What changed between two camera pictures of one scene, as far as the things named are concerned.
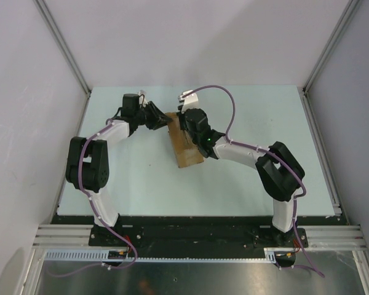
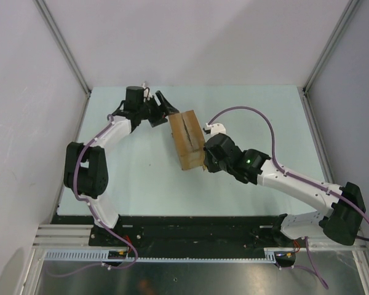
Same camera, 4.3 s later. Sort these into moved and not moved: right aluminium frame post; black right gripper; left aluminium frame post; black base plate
Moved: black right gripper
Not moved: black base plate; right aluminium frame post; left aluminium frame post
